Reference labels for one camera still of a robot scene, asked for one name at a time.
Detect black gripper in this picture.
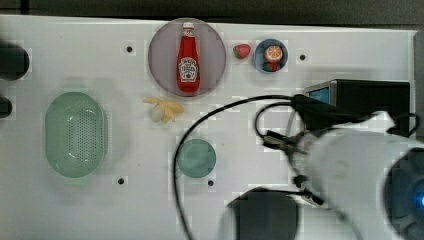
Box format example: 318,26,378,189
291,94,369,130

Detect black and silver toaster oven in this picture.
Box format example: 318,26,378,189
304,79,411,137

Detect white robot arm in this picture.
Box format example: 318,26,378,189
218,95,423,240

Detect toy strawberry in bowl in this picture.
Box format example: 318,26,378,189
263,62,280,72

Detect toy orange half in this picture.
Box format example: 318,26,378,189
264,45,283,63

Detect blue small bowl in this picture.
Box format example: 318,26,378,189
254,39,288,73

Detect toy strawberry on table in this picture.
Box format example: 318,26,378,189
233,44,251,59

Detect green mug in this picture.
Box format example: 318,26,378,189
176,139,216,178

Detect red ketchup bottle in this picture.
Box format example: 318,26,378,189
177,22,200,94

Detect peeled toy banana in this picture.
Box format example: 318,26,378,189
142,97,184,123

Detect grey round plate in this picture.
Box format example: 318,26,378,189
148,18,226,97

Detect green perforated colander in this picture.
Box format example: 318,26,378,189
45,92,107,178

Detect black round pan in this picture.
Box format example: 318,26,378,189
0,41,30,81

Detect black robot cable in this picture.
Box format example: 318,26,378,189
172,94,298,240

